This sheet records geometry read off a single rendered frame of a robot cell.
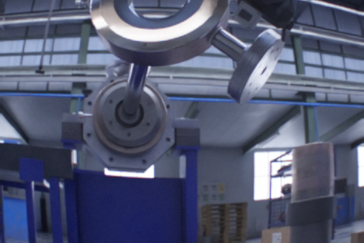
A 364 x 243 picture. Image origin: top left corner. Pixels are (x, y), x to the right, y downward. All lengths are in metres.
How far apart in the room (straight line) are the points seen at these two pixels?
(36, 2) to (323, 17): 7.66
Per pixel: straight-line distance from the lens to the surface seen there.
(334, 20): 11.59
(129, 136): 2.08
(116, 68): 2.39
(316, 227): 3.01
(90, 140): 2.23
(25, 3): 10.43
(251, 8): 0.78
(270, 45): 0.97
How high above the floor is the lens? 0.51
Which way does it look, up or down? 17 degrees up
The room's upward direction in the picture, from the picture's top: 1 degrees counter-clockwise
